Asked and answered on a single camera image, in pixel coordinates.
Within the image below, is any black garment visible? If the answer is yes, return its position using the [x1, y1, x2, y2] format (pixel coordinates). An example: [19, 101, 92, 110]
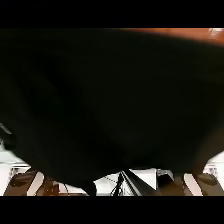
[0, 28, 224, 197]

